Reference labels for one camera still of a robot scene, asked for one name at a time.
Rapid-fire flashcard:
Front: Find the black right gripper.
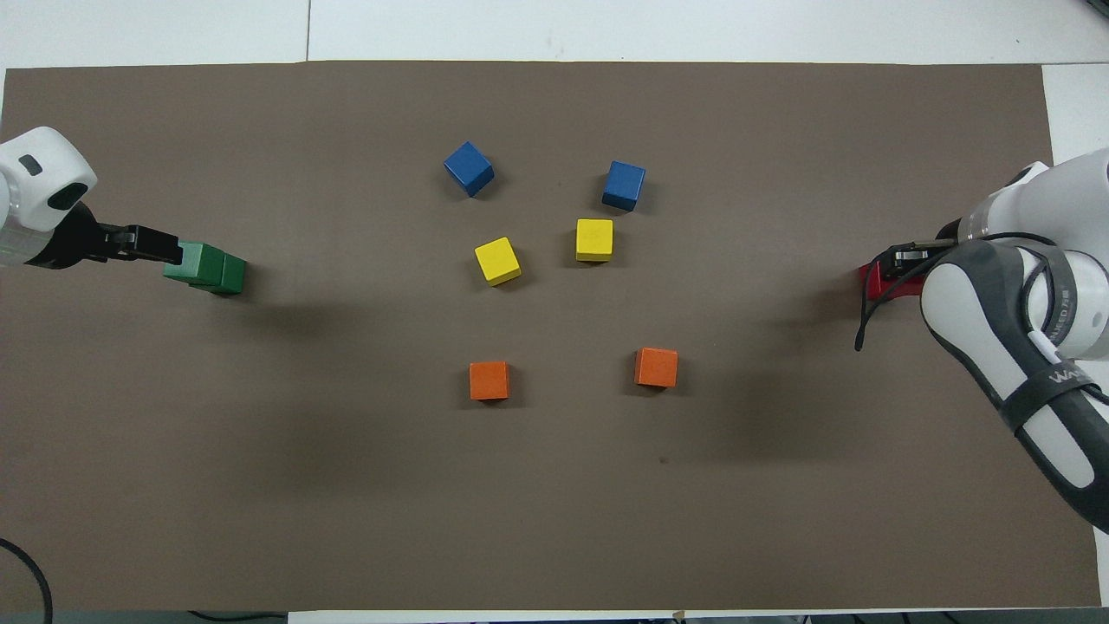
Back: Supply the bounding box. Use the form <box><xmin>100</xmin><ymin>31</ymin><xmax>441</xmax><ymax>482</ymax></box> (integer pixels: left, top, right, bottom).
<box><xmin>884</xmin><ymin>218</ymin><xmax>964</xmax><ymax>276</ymax></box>

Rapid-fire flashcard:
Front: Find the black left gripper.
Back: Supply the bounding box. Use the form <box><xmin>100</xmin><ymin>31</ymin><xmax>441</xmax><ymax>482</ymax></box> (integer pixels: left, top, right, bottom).
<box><xmin>30</xmin><ymin>201</ymin><xmax>183</xmax><ymax>270</ymax></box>

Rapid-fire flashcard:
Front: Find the green wooden cube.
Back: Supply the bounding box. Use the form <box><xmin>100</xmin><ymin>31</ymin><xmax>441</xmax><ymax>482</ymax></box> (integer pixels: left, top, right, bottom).
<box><xmin>164</xmin><ymin>242</ymin><xmax>228</xmax><ymax>288</ymax></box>
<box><xmin>192</xmin><ymin>253</ymin><xmax>247</xmax><ymax>297</ymax></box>

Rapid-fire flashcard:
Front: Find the orange wooden cube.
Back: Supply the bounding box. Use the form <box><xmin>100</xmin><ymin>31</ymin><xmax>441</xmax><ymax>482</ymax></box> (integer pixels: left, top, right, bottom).
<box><xmin>633</xmin><ymin>347</ymin><xmax>679</xmax><ymax>389</ymax></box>
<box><xmin>469</xmin><ymin>361</ymin><xmax>511</xmax><ymax>401</ymax></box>

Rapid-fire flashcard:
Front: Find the blue wooden cube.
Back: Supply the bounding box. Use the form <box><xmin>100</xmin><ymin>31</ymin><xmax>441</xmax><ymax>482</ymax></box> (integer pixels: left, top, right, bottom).
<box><xmin>444</xmin><ymin>141</ymin><xmax>496</xmax><ymax>198</ymax></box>
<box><xmin>601</xmin><ymin>160</ymin><xmax>646</xmax><ymax>212</ymax></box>

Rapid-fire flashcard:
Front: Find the yellow wooden cube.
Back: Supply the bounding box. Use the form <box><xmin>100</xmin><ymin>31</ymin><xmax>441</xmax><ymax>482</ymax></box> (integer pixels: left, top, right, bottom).
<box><xmin>575</xmin><ymin>218</ymin><xmax>614</xmax><ymax>263</ymax></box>
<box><xmin>474</xmin><ymin>237</ymin><xmax>522</xmax><ymax>287</ymax></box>

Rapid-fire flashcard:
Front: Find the brown paper table mat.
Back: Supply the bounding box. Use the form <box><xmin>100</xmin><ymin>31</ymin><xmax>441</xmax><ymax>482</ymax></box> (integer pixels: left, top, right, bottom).
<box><xmin>0</xmin><ymin>59</ymin><xmax>1101</xmax><ymax>613</ymax></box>

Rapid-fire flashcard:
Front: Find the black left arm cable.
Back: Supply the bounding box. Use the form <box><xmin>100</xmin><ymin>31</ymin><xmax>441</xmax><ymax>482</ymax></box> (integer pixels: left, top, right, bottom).
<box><xmin>0</xmin><ymin>537</ymin><xmax>55</xmax><ymax>624</ymax></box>

